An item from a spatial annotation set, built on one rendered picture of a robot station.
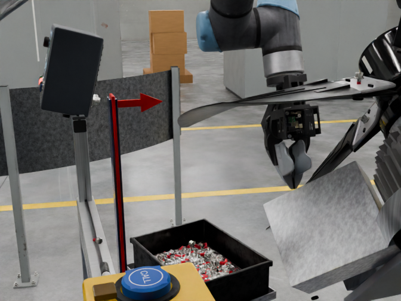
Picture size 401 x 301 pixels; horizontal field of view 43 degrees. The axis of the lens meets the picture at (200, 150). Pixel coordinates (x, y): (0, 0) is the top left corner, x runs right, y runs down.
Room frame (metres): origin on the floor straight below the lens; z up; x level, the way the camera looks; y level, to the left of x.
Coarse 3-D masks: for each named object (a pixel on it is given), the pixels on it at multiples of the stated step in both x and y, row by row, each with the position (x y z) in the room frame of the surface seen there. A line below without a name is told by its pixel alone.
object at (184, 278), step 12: (180, 264) 0.41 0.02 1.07; (192, 264) 0.41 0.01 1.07; (108, 276) 0.39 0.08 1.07; (120, 276) 0.39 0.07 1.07; (180, 276) 0.39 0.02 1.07; (192, 276) 0.39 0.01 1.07; (84, 288) 0.37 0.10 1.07; (120, 288) 0.37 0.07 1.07; (180, 288) 0.37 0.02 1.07; (192, 288) 0.37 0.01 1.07; (204, 288) 0.37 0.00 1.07; (84, 300) 0.36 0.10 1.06; (108, 300) 0.35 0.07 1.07; (120, 300) 0.35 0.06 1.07; (132, 300) 0.35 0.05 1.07; (144, 300) 0.35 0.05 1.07; (156, 300) 0.35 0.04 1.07; (168, 300) 0.35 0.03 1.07; (180, 300) 0.35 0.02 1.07; (192, 300) 0.35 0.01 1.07; (204, 300) 0.35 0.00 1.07
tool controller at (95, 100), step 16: (64, 32) 1.15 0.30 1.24; (80, 32) 1.17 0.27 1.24; (48, 48) 1.24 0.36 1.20; (64, 48) 1.15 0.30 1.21; (80, 48) 1.16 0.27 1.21; (96, 48) 1.17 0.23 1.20; (48, 64) 1.14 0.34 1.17; (64, 64) 1.15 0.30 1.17; (80, 64) 1.16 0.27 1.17; (96, 64) 1.17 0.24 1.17; (48, 80) 1.14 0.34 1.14; (64, 80) 1.15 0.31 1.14; (80, 80) 1.16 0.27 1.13; (96, 80) 1.18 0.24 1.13; (48, 96) 1.14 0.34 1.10; (64, 96) 1.15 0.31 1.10; (80, 96) 1.16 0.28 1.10; (96, 96) 1.24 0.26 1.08; (64, 112) 1.15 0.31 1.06; (80, 112) 1.16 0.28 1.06
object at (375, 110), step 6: (372, 108) 0.81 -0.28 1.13; (378, 108) 0.77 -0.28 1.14; (366, 114) 0.82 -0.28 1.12; (372, 114) 0.79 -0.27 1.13; (378, 114) 0.76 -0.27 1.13; (372, 120) 0.76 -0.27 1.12; (360, 126) 0.81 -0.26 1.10; (366, 126) 0.77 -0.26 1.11; (372, 126) 0.74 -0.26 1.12; (360, 132) 0.78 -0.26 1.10; (366, 132) 0.75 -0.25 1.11; (354, 138) 0.79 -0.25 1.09; (360, 138) 0.76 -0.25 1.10; (354, 144) 0.77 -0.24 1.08
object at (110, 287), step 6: (108, 282) 0.37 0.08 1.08; (96, 288) 0.36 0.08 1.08; (102, 288) 0.36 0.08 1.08; (108, 288) 0.36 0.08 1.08; (114, 288) 0.36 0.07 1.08; (96, 294) 0.35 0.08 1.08; (102, 294) 0.35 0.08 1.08; (108, 294) 0.35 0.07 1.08; (114, 294) 0.35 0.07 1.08; (96, 300) 0.35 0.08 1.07; (102, 300) 0.35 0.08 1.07
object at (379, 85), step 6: (348, 78) 0.76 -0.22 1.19; (366, 78) 0.74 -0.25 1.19; (372, 78) 0.73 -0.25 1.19; (354, 84) 0.71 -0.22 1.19; (360, 84) 0.71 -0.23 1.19; (366, 84) 0.70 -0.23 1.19; (372, 84) 0.70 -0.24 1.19; (378, 84) 0.70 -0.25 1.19; (384, 84) 0.69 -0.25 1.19; (390, 84) 0.68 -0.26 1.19; (360, 90) 0.67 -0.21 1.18; (366, 90) 0.67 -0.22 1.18; (372, 90) 0.67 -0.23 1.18; (378, 90) 0.67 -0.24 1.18
